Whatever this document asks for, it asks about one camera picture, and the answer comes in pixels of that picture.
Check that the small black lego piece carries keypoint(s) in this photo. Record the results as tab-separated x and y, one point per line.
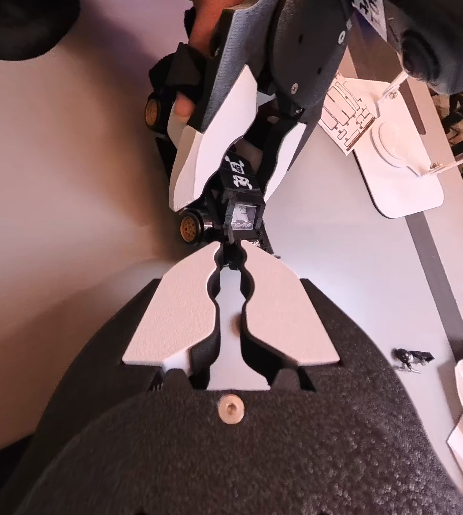
412	356

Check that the white booklet stand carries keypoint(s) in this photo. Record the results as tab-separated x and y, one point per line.
400	169

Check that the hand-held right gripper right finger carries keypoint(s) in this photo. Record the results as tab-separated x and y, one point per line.
292	322

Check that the white sticker sheet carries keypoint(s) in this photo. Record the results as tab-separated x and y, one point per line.
345	109

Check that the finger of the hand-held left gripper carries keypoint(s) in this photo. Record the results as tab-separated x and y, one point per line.
288	157
207	153

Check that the black dimpled wrist rest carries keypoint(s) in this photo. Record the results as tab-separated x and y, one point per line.
22	24

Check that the black lego wheel gold hub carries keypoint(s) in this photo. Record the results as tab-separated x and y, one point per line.
189	229
152	113

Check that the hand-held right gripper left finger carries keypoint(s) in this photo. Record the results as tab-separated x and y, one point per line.
171	322

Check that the person's left hand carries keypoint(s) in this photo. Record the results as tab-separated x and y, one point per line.
207	24

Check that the black lego car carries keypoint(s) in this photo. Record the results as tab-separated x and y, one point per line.
243	213

